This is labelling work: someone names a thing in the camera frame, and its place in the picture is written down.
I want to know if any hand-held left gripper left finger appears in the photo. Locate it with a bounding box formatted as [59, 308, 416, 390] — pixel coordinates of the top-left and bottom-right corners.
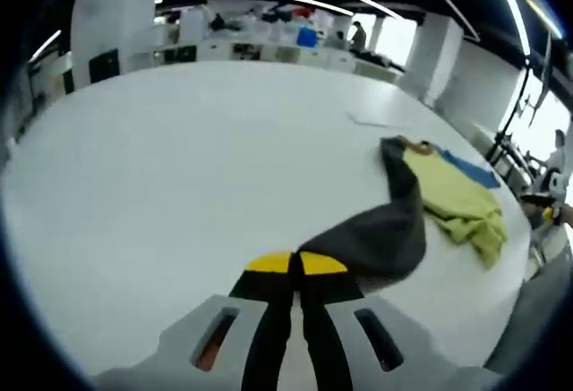
[91, 250, 295, 391]

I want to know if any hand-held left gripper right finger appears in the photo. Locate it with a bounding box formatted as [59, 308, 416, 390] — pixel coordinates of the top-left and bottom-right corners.
[297, 250, 498, 391]

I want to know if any blue cloth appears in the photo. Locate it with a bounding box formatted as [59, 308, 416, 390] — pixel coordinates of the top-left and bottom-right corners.
[432, 147, 501, 190]

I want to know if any yellow-green garment with grey sleeves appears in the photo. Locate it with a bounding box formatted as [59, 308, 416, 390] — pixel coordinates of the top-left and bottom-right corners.
[297, 135, 509, 285]

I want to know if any black equipment stand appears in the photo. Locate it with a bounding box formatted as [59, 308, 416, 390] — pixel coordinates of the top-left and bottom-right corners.
[485, 28, 555, 178]

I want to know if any grey mesh chair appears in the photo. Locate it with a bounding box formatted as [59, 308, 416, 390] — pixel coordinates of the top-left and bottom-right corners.
[487, 251, 573, 378]

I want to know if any blue box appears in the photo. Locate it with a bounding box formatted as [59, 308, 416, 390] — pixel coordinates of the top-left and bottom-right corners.
[295, 26, 319, 47]

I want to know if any black panel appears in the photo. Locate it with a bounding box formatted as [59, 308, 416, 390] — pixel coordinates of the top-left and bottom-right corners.
[88, 48, 121, 84]

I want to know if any short ceiling light strip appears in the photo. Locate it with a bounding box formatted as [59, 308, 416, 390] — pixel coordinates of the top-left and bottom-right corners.
[28, 30, 63, 64]

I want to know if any wide white pillar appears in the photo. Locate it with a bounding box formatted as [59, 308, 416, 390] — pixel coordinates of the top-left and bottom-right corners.
[71, 0, 165, 91]

